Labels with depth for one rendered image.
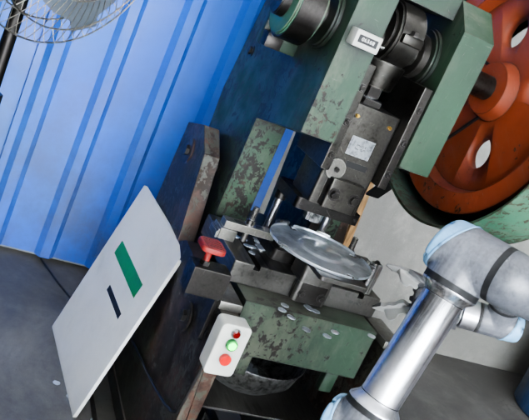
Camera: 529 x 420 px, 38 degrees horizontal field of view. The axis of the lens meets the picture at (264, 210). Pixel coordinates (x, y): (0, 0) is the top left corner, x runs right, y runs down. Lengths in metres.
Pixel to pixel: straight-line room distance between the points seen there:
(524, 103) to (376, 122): 0.41
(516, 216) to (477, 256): 0.52
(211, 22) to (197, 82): 0.24
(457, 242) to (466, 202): 0.63
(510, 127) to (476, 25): 0.30
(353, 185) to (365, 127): 0.15
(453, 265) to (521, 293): 0.13
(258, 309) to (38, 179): 1.45
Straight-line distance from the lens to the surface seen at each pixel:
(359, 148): 1.97
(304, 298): 1.98
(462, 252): 1.49
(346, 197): 1.98
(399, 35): 1.95
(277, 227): 2.03
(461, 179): 2.21
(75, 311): 2.65
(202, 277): 1.78
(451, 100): 2.00
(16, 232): 3.19
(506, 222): 2.01
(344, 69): 1.85
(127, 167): 3.09
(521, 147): 2.08
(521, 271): 1.47
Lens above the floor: 1.33
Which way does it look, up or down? 15 degrees down
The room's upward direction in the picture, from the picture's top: 24 degrees clockwise
